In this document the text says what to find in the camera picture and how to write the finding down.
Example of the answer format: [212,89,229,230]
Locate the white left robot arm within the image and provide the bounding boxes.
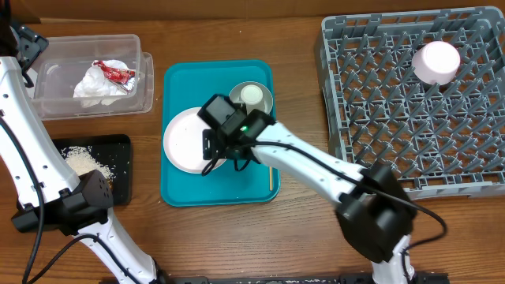
[1,1,170,283]

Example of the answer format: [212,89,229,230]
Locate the white paper cup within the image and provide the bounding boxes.
[240,84,264,114]

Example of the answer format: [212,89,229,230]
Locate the clear plastic bin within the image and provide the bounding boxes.
[28,34,154,120]

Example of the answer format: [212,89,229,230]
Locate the white tissue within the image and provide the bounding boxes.
[73,66,123,108]

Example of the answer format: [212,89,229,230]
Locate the wooden chopstick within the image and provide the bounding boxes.
[268,167,273,191]

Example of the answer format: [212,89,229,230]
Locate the pile of white rice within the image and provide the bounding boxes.
[60,146,114,181]

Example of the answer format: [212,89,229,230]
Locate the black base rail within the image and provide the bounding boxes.
[98,273,451,284]

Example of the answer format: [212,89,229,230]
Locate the white napkin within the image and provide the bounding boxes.
[96,59,131,95]

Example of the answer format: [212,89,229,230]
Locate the small white plate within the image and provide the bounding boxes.
[412,41,461,85]

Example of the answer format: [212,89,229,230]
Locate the black tray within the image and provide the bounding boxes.
[53,134,133,206]

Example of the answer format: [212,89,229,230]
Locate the red snack wrapper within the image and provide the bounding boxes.
[92,61,136,93]

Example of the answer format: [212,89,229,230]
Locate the teal serving tray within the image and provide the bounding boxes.
[160,59,280,207]

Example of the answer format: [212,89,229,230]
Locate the grey dish rack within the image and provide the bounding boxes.
[314,6,504,199]

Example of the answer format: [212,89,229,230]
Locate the grey bowl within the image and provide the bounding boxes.
[229,81,274,114]

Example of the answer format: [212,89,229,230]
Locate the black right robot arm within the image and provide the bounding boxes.
[198,109,417,283]

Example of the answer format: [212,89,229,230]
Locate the large white plate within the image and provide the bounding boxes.
[163,107,210,174]

